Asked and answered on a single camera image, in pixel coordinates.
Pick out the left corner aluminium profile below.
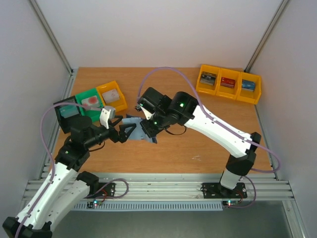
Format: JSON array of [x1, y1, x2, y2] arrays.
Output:
[[29, 0, 75, 82]]

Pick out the black bin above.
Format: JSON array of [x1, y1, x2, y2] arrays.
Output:
[[54, 105, 81, 134]]

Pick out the green bin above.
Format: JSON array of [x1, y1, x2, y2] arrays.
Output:
[[75, 88, 104, 122]]

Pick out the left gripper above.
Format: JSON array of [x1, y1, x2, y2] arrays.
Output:
[[85, 115, 137, 149]]

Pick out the left controller board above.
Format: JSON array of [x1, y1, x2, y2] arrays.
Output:
[[86, 200, 103, 209]]

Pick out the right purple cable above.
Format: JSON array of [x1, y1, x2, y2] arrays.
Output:
[[137, 66, 282, 173]]

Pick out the white card stack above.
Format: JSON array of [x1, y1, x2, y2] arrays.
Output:
[[102, 89, 120, 104]]

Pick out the purple cable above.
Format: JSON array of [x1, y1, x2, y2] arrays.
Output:
[[14, 102, 102, 238], [137, 66, 282, 173]]

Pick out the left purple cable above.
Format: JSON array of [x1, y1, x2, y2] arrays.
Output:
[[14, 102, 102, 238]]

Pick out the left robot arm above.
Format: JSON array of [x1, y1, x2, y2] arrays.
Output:
[[2, 116, 136, 238]]

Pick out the yellow bin middle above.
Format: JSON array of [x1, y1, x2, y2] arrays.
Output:
[[216, 68, 241, 100]]

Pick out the right corner aluminium profile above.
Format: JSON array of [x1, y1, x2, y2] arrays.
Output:
[[244, 0, 291, 73]]

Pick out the corner aluminium profile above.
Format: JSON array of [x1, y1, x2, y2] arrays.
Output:
[[29, 0, 75, 82], [244, 0, 291, 73]]

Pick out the yellow bin far right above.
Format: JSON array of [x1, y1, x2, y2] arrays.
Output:
[[236, 72, 262, 105]]

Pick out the yellow bin left side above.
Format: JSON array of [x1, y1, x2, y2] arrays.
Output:
[[96, 81, 128, 112]]

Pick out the yellow bin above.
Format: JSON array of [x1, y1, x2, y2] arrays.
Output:
[[96, 81, 128, 112], [196, 64, 220, 95], [236, 72, 262, 105], [216, 68, 241, 100]]

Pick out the right controller board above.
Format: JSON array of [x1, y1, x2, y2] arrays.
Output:
[[222, 200, 240, 207]]

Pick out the aluminium rail base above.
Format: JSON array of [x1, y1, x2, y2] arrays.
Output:
[[22, 172, 295, 202]]

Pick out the grey slotted cable duct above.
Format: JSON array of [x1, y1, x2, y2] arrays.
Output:
[[73, 201, 223, 212]]

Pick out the blue card stack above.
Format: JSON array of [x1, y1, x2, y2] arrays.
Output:
[[242, 79, 256, 91]]

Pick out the controller board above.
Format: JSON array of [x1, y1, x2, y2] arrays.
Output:
[[222, 200, 240, 207], [86, 200, 103, 209]]

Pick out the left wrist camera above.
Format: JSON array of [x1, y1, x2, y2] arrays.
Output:
[[100, 106, 115, 129]]

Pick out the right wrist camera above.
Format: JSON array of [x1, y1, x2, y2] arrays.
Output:
[[135, 104, 154, 120]]

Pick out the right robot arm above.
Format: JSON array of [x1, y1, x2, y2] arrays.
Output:
[[136, 87, 261, 197]]

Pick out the black card stack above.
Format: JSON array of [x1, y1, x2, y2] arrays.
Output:
[[200, 71, 217, 86]]

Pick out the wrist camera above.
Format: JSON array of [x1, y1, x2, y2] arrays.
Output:
[[100, 106, 115, 129], [135, 104, 154, 120]]

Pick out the yellow bin far left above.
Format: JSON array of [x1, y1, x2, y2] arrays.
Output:
[[196, 64, 220, 95]]

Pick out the teal card stack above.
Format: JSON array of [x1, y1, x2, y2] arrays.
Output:
[[58, 105, 79, 119]]

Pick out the red spot card stack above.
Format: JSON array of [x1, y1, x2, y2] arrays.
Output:
[[81, 95, 101, 108]]

